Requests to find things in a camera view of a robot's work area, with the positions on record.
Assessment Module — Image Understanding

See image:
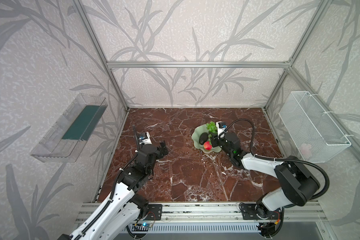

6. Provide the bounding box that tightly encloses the red fake apple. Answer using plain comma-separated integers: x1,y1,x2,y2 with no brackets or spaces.
203,141,213,151

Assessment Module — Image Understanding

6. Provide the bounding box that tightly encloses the dark fake avocado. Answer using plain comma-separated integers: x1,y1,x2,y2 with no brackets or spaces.
199,133,209,145

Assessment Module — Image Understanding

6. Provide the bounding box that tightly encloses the green fake grape bunch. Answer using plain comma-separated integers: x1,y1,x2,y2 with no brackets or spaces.
206,122,218,134

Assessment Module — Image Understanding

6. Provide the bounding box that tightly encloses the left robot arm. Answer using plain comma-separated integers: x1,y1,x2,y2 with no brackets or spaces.
59,142,169,240

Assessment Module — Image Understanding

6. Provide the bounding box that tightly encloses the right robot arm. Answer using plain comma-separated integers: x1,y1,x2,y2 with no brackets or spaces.
212,133,321,219

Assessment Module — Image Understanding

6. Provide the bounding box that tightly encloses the light green wavy fruit bowl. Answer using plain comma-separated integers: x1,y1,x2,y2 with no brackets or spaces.
191,124,222,154

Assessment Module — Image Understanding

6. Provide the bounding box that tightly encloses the green mat in bin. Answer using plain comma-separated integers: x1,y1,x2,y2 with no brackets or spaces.
62,105,107,141

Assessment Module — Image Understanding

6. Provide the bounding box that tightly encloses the pink object in basket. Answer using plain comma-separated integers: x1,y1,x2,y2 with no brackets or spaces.
299,143,313,159

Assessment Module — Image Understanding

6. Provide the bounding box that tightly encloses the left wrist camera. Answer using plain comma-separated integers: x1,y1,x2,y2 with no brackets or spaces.
138,132,152,147

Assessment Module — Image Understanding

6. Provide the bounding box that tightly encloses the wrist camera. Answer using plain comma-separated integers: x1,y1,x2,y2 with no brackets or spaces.
216,121,227,139
138,132,152,147

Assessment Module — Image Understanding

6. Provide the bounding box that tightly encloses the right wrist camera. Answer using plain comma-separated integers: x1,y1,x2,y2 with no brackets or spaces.
216,121,227,139

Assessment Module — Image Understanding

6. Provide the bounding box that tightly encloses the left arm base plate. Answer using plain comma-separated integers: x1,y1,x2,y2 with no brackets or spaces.
142,204,163,221

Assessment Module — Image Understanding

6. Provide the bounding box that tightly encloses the right black corrugated cable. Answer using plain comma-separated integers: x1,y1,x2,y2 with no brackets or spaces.
220,118,331,200

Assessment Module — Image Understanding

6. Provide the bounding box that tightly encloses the black corrugated cable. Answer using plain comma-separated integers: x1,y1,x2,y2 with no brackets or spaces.
220,118,331,200
71,125,140,240

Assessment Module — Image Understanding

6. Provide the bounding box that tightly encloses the left black corrugated cable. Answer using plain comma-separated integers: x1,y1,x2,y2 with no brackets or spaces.
71,125,140,240

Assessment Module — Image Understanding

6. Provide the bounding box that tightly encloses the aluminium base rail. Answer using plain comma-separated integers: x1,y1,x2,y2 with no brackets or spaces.
74,202,329,224

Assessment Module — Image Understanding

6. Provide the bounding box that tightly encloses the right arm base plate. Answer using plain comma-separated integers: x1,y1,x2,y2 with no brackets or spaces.
239,203,282,222

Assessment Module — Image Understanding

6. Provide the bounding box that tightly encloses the clear plastic wall bin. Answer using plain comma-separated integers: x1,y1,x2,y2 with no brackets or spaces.
30,94,108,163

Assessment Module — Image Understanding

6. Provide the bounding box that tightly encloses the white wire mesh basket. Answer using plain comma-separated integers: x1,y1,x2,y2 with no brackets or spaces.
279,91,352,163

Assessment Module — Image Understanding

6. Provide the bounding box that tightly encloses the aluminium frame crossbar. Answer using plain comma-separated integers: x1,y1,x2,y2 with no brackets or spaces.
107,61,290,69

